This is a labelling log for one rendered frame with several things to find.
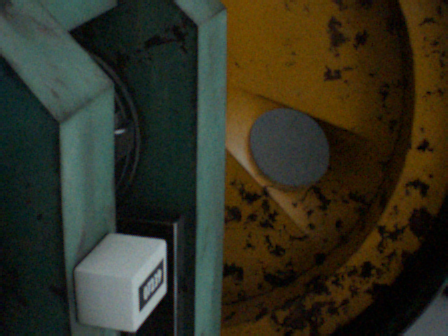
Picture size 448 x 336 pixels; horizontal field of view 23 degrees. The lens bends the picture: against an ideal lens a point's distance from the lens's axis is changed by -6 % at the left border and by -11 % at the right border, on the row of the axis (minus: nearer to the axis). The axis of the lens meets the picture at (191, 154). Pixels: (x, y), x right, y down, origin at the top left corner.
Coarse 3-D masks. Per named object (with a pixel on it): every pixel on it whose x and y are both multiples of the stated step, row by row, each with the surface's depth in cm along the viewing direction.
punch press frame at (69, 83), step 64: (0, 0) 70; (64, 0) 82; (128, 0) 94; (192, 0) 96; (0, 64) 66; (64, 64) 71; (128, 64) 95; (192, 64) 94; (0, 128) 67; (64, 128) 67; (192, 128) 95; (0, 192) 68; (64, 192) 67; (128, 192) 99; (192, 192) 97; (0, 256) 70; (64, 256) 68; (192, 256) 99; (0, 320) 71; (64, 320) 70; (192, 320) 101
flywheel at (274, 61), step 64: (256, 0) 118; (320, 0) 116; (384, 0) 114; (256, 64) 120; (320, 64) 118; (384, 64) 116; (384, 128) 118; (256, 192) 124; (320, 192) 122; (384, 192) 118; (256, 256) 126; (320, 256) 124; (384, 256) 118; (256, 320) 125; (320, 320) 123
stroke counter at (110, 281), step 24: (120, 240) 74; (144, 240) 74; (96, 264) 70; (120, 264) 70; (144, 264) 71; (96, 288) 69; (120, 288) 69; (144, 288) 71; (96, 312) 70; (120, 312) 69; (144, 312) 71
